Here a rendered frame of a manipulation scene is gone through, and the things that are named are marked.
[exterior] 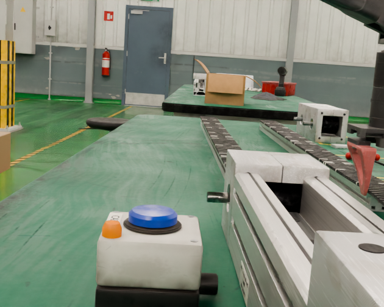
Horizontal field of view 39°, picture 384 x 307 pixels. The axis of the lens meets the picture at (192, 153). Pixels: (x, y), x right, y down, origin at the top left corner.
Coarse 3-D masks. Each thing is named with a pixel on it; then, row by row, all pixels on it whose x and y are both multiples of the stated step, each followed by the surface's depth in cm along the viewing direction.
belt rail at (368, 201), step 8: (264, 128) 167; (272, 136) 150; (280, 136) 139; (280, 144) 138; (288, 144) 132; (296, 152) 121; (304, 152) 114; (336, 176) 92; (336, 184) 91; (344, 184) 89; (352, 184) 84; (352, 192) 84; (360, 192) 80; (360, 200) 80; (368, 200) 78; (376, 200) 78; (368, 208) 78; (376, 208) 78
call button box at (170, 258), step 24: (120, 216) 46; (192, 216) 47; (120, 240) 40; (144, 240) 40; (168, 240) 41; (192, 240) 41; (96, 264) 41; (120, 264) 40; (144, 264) 40; (168, 264) 40; (192, 264) 41; (96, 288) 41; (120, 288) 41; (144, 288) 41; (168, 288) 41; (192, 288) 41; (216, 288) 44
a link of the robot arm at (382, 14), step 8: (320, 0) 74; (328, 0) 72; (336, 0) 71; (344, 0) 71; (352, 0) 71; (360, 0) 70; (368, 0) 70; (376, 0) 70; (336, 8) 74; (344, 8) 72; (352, 8) 71; (360, 8) 71; (368, 8) 70; (376, 8) 70; (352, 16) 75; (360, 16) 72; (368, 16) 71; (376, 16) 71; (368, 24) 76; (376, 24) 76
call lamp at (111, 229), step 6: (108, 222) 40; (114, 222) 41; (102, 228) 41; (108, 228) 40; (114, 228) 40; (120, 228) 41; (102, 234) 41; (108, 234) 40; (114, 234) 40; (120, 234) 41
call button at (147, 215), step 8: (136, 208) 44; (144, 208) 44; (152, 208) 44; (160, 208) 44; (168, 208) 45; (136, 216) 42; (144, 216) 42; (152, 216) 42; (160, 216) 42; (168, 216) 43; (176, 216) 43; (136, 224) 42; (144, 224) 42; (152, 224) 42; (160, 224) 42; (168, 224) 42
